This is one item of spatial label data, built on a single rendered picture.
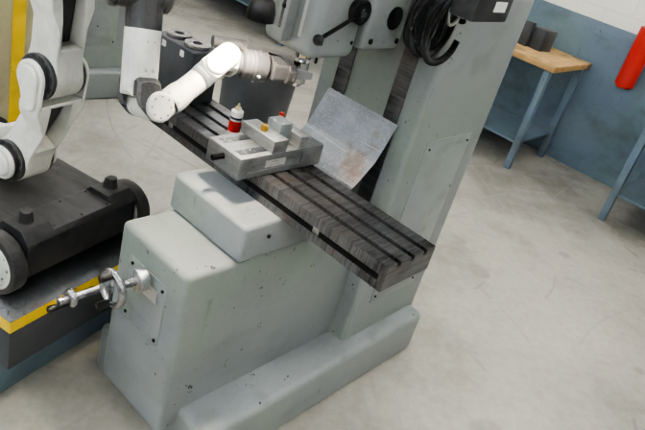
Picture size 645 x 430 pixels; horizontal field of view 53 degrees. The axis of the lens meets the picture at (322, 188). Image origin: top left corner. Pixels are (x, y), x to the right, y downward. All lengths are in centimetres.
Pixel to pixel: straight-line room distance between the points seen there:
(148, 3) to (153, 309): 86
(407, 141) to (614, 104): 386
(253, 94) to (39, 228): 197
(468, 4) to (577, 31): 416
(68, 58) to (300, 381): 130
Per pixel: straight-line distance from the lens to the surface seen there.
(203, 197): 194
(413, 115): 214
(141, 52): 167
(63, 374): 254
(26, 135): 226
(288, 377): 237
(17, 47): 344
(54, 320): 227
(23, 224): 216
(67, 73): 212
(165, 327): 195
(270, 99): 386
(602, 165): 598
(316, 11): 177
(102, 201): 234
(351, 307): 249
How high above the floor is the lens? 180
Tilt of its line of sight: 26 degrees down
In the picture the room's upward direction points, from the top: 17 degrees clockwise
